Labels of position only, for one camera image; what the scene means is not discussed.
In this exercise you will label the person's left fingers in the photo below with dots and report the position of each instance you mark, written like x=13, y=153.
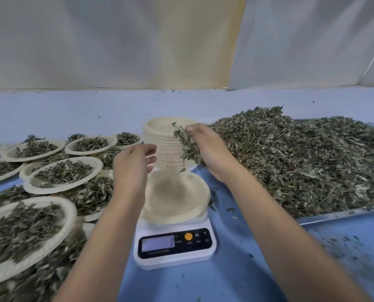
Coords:
x=146, y=150

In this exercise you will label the person's left forearm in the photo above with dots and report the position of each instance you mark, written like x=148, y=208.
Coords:
x=108, y=248

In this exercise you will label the white digital kitchen scale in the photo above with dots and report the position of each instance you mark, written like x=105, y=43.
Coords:
x=174, y=259

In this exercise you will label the person's left hand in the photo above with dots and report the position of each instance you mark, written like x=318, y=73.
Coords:
x=128, y=172

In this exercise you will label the metal tray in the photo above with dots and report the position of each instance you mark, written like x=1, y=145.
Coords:
x=331, y=215

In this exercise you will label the group of herb-filled paper plates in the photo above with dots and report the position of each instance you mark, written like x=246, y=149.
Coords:
x=7, y=267

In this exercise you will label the stack of empty paper plates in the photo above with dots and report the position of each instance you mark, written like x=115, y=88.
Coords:
x=161, y=138

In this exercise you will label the white fabric curtain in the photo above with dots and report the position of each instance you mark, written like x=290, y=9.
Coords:
x=300, y=40
x=111, y=40

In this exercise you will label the large pile of dried herbs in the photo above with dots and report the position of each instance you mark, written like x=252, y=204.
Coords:
x=300, y=160

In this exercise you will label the person's right fingers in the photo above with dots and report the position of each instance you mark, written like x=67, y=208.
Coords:
x=197, y=129

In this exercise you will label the scattered dried herb crumbs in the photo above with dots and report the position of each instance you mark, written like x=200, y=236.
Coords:
x=347, y=248

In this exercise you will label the single empty beige paper plate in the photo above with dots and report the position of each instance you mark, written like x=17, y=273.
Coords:
x=174, y=198

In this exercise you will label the person's right hand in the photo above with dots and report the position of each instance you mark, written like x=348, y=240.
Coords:
x=215, y=150

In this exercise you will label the person's right forearm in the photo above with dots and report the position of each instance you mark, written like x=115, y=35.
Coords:
x=268, y=229

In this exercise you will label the handful of dried green herbs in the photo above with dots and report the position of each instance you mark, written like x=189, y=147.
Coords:
x=187, y=146

